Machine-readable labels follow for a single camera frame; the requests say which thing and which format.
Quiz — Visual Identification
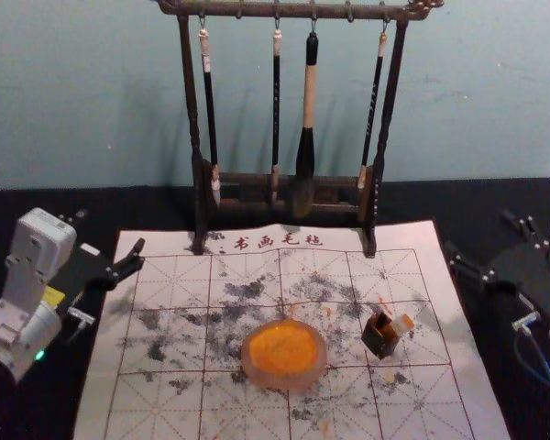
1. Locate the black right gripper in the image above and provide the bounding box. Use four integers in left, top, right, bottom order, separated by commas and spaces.
443, 209, 550, 327

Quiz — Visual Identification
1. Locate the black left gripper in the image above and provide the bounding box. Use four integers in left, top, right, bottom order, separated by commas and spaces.
41, 208, 147, 317

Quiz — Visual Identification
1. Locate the black table cloth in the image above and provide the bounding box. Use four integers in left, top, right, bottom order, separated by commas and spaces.
0, 176, 550, 440

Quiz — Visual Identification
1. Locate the dark wooden brush rack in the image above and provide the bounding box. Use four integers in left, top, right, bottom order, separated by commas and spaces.
157, 0, 435, 259

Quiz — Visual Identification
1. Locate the thin black calligraphy brush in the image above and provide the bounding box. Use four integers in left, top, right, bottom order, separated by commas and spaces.
269, 27, 284, 207
357, 30, 390, 193
197, 27, 224, 207

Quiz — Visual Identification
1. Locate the white felt mat red grid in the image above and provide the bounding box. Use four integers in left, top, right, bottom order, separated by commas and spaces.
71, 219, 512, 440

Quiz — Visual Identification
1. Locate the round dish of orange pigment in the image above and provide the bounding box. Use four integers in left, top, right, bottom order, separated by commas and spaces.
239, 318, 328, 391

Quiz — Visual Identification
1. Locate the left gripper cable silver plug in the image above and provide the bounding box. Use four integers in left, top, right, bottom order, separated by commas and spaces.
65, 305, 96, 344

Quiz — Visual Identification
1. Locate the gripper cable silver plug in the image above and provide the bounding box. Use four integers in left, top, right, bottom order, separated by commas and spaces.
511, 310, 550, 391
65, 305, 96, 344

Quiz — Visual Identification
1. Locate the right gripper cable silver plug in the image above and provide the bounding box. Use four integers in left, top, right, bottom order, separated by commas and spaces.
511, 310, 550, 391

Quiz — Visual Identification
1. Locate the large cream-handled calligraphy brush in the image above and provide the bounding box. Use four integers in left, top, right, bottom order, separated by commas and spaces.
291, 30, 321, 219

